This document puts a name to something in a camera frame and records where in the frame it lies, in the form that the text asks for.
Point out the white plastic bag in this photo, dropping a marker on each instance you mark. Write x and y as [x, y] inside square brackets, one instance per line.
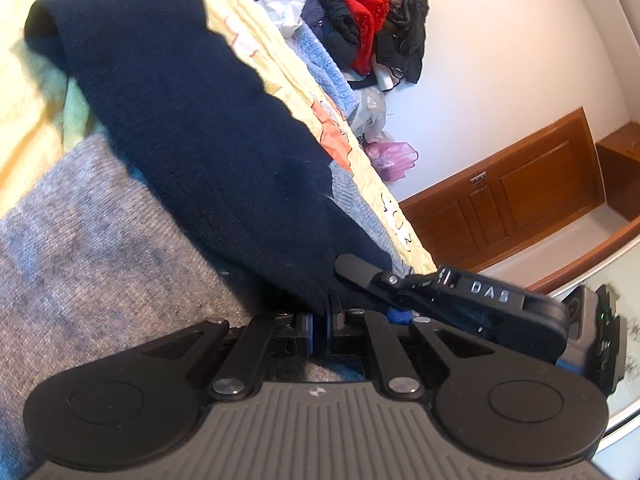
[282, 5]

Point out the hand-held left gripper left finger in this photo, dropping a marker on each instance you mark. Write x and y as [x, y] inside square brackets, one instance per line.
[310, 334]

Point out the yellow printed blanket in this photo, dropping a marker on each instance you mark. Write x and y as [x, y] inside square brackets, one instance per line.
[30, 110]

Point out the red garment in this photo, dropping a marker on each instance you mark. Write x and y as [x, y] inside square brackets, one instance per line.
[365, 5]

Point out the wooden cabinet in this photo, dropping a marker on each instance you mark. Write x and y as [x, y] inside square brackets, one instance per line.
[530, 185]

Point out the pink plastic bag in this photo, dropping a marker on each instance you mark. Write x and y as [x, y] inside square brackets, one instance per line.
[395, 160]

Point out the clear plastic bag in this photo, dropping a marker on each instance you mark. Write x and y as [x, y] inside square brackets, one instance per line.
[372, 110]

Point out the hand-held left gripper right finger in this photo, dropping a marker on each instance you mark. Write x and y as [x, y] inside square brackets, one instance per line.
[328, 334]

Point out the black garment pile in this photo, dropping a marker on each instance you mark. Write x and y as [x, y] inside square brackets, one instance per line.
[405, 35]

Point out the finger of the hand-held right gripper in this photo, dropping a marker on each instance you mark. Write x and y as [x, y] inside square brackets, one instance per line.
[360, 270]
[400, 316]

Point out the grey and navy sweater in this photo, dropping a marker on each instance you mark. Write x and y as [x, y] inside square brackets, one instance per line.
[200, 135]

